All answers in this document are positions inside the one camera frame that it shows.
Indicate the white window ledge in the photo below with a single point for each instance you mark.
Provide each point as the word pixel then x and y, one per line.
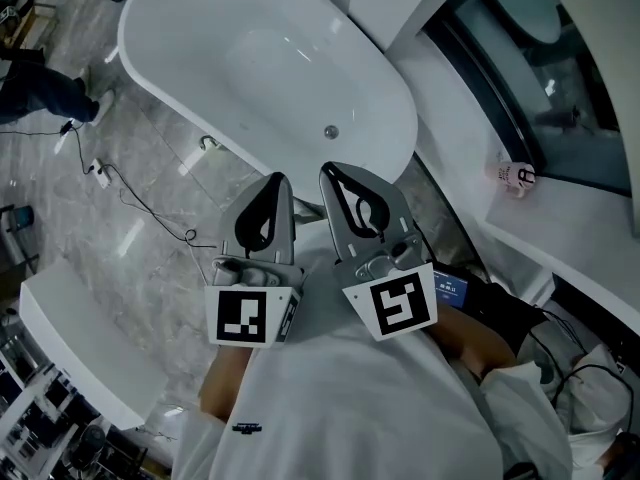
pixel 540 228

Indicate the person's left forearm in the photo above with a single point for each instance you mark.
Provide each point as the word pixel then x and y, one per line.
pixel 222 383

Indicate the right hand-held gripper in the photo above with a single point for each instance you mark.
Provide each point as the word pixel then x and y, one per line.
pixel 400 308

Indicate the wooden frame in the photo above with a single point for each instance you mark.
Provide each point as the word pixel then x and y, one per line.
pixel 30 25

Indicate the person's right forearm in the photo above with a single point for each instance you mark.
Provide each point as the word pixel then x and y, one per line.
pixel 470 338

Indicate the chrome floor pipe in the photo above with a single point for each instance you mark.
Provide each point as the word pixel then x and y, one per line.
pixel 209 141

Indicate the blue screen device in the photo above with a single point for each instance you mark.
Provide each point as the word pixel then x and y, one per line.
pixel 450 288

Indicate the white bathtub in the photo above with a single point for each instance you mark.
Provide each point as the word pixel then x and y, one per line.
pixel 225 23

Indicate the black pouch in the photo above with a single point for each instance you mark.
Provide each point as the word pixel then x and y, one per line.
pixel 505 313

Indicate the chrome drain stopper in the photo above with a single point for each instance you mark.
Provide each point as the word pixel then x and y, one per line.
pixel 331 131

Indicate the white power strip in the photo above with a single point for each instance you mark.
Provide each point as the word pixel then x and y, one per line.
pixel 101 173

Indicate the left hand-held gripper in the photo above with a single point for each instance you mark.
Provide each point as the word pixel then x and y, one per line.
pixel 240 318

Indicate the white cloth bundle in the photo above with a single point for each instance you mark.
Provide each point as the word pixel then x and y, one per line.
pixel 600 398

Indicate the dark framed window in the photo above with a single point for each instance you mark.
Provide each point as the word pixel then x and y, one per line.
pixel 550 93

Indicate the white counter block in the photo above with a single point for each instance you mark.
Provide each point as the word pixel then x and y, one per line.
pixel 85 338

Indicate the person's white shirt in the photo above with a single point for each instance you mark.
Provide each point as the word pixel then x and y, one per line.
pixel 350 398

